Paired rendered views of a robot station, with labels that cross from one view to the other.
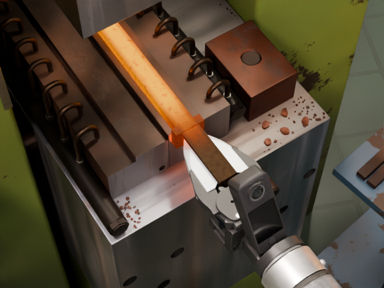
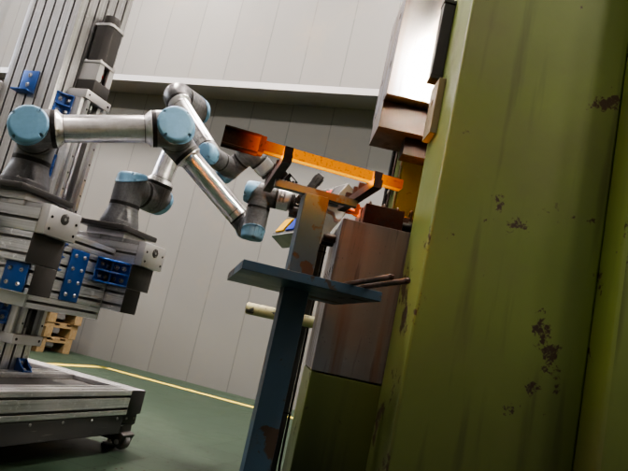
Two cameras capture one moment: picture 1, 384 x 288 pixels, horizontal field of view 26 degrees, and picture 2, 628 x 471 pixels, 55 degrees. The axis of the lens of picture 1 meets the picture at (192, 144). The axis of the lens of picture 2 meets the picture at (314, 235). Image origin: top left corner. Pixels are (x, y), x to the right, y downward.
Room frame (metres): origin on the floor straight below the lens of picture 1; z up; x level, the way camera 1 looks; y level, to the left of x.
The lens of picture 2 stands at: (1.53, -1.71, 0.54)
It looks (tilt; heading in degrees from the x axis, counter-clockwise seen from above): 10 degrees up; 122
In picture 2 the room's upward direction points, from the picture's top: 12 degrees clockwise
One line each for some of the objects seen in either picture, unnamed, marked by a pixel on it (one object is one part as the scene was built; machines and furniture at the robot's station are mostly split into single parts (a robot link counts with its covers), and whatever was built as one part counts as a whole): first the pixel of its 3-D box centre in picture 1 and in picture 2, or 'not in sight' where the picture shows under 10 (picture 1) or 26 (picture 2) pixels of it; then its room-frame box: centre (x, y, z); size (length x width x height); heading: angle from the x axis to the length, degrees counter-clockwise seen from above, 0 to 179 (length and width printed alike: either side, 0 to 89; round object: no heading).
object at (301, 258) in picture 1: (294, 272); (284, 199); (0.41, -0.13, 0.98); 0.08 x 0.05 x 0.08; 123
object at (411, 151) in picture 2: not in sight; (444, 158); (0.83, 0.15, 1.24); 0.30 x 0.07 x 0.06; 33
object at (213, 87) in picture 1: (218, 95); not in sight; (0.68, -0.04, 0.99); 0.04 x 0.01 x 0.06; 123
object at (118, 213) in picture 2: not in sight; (121, 215); (-0.35, -0.11, 0.87); 0.15 x 0.15 x 0.10
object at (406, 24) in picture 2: not in sight; (450, 65); (0.80, 0.11, 1.56); 0.42 x 0.39 x 0.40; 33
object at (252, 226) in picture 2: not in sight; (253, 224); (0.33, -0.16, 0.88); 0.11 x 0.08 x 0.11; 136
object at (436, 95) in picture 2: not in sight; (434, 110); (0.88, -0.16, 1.27); 0.09 x 0.02 x 0.17; 123
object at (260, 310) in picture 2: not in sight; (302, 320); (0.34, 0.27, 0.62); 0.44 x 0.05 x 0.05; 33
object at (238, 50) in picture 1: (250, 70); (381, 220); (0.75, -0.09, 0.95); 0.12 x 0.09 x 0.07; 33
